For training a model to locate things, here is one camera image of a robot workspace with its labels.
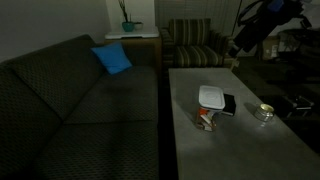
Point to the striped armchair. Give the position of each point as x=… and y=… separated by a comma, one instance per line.
x=193, y=43

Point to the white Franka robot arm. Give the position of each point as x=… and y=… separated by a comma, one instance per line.
x=283, y=13

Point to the green spiky plant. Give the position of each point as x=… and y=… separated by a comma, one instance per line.
x=130, y=18

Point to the small white pot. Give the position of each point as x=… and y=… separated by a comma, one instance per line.
x=138, y=25

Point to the black spiral notebook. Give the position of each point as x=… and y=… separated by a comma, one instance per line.
x=229, y=105

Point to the black electronic box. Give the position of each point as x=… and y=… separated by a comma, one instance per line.
x=298, y=102

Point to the blue pillow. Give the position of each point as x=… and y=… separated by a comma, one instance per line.
x=111, y=58

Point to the clear plastic container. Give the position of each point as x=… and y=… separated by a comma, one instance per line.
x=206, y=120

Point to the cardboard box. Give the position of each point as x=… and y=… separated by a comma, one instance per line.
x=271, y=48

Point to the dark patterned sofa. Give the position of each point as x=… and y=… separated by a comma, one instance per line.
x=66, y=110

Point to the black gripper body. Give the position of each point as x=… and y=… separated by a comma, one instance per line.
x=251, y=33

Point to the teal plant pot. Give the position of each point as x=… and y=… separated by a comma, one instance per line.
x=128, y=26

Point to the window blinds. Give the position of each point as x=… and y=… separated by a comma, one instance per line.
x=196, y=10

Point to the wooden side table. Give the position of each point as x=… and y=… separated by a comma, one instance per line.
x=143, y=50

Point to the candle in glass jar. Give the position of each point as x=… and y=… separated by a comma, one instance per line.
x=264, y=112

